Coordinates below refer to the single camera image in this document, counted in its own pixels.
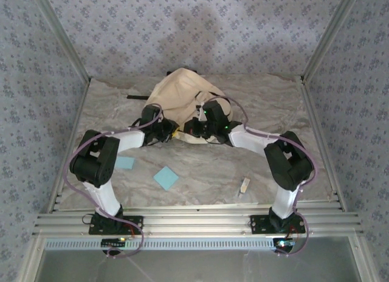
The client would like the beige backpack with black straps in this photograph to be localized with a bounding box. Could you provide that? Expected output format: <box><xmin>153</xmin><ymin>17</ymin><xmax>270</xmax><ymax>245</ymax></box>
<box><xmin>126</xmin><ymin>67</ymin><xmax>241</xmax><ymax>146</ymax></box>

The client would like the light blue sticky note pad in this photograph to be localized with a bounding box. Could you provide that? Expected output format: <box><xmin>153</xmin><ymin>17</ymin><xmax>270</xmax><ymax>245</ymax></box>
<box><xmin>115</xmin><ymin>156</ymin><xmax>136</xmax><ymax>171</ymax></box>
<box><xmin>153</xmin><ymin>165</ymin><xmax>179</xmax><ymax>191</ymax></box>

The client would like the small white beige glue stick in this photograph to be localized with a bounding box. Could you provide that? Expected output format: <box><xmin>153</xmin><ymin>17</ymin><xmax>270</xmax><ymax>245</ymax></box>
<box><xmin>238</xmin><ymin>176</ymin><xmax>252</xmax><ymax>199</ymax></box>

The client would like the black left controller board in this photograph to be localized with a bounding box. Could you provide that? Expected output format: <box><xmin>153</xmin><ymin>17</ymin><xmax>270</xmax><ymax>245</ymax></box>
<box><xmin>101</xmin><ymin>238</ymin><xmax>127</xmax><ymax>248</ymax></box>

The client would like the grey metal lower panel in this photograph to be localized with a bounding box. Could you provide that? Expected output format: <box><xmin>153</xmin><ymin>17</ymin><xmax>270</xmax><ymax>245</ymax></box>
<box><xmin>21</xmin><ymin>236</ymin><xmax>373</xmax><ymax>282</ymax></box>

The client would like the right controller board green light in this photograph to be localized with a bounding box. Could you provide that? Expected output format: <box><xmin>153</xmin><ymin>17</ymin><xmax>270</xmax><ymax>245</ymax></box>
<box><xmin>273</xmin><ymin>237</ymin><xmax>296</xmax><ymax>250</ymax></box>

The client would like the aluminium side rail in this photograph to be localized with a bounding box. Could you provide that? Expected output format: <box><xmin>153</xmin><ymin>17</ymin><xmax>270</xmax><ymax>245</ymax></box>
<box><xmin>45</xmin><ymin>78</ymin><xmax>92</xmax><ymax>213</ymax></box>
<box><xmin>300</xmin><ymin>76</ymin><xmax>348</xmax><ymax>212</ymax></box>

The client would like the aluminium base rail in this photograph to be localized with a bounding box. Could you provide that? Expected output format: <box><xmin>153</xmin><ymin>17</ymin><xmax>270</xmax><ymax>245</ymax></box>
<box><xmin>32</xmin><ymin>202</ymin><xmax>364</xmax><ymax>238</ymax></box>

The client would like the grey slotted cable duct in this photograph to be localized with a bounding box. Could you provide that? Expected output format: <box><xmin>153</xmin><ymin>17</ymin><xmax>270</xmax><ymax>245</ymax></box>
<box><xmin>44</xmin><ymin>236</ymin><xmax>276</xmax><ymax>252</ymax></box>

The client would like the aluminium frame post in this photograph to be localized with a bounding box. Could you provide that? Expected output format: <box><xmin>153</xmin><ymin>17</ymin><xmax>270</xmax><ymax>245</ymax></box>
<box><xmin>301</xmin><ymin>0</ymin><xmax>363</xmax><ymax>80</ymax></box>
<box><xmin>30</xmin><ymin>0</ymin><xmax>92</xmax><ymax>82</ymax></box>

